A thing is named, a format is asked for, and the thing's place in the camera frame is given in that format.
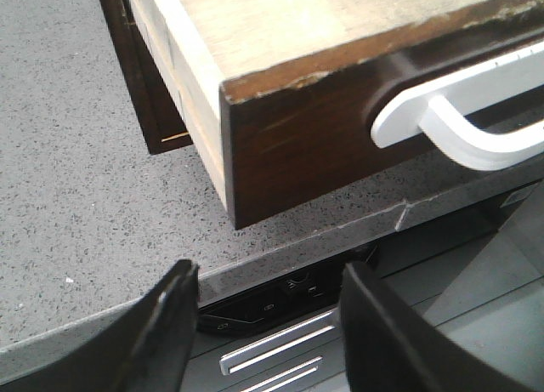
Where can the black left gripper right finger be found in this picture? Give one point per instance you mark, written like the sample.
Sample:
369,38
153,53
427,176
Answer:
389,347

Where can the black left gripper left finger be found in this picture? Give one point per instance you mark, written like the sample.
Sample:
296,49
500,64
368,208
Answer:
146,349

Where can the white drawer handle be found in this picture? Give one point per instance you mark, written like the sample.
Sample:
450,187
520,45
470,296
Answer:
438,109

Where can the dark wooden drawer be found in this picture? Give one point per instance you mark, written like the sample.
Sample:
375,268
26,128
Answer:
279,96

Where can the dark wooden drawer cabinet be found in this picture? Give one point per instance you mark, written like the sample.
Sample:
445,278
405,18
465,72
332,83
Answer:
159,120

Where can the black built-in appliance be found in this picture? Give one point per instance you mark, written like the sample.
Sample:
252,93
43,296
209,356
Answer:
417,263

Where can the grey cabinet door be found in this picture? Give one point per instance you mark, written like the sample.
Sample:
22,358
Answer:
494,308

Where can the silver appliance door handle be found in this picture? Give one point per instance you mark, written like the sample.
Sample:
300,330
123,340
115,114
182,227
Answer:
294,357

